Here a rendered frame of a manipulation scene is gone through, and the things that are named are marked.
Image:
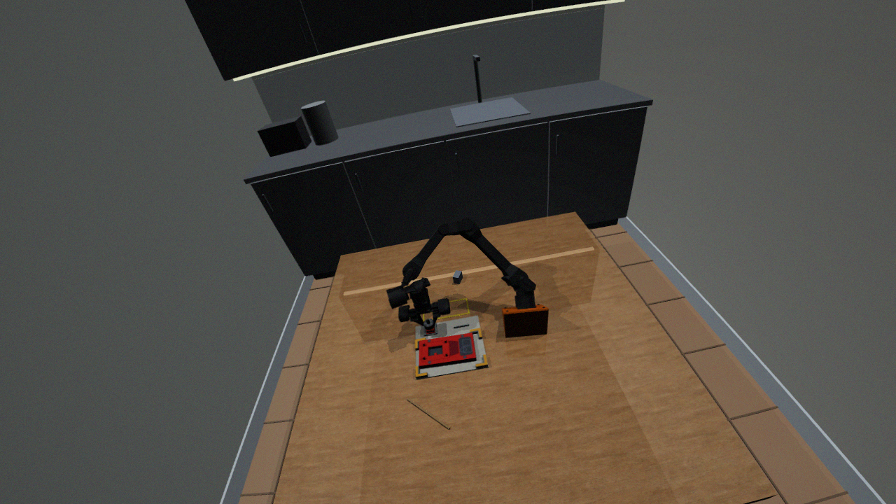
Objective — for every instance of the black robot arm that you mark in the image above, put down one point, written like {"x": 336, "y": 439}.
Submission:
{"x": 468, "y": 229}

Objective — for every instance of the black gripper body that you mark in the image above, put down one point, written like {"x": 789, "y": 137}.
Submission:
{"x": 440, "y": 307}

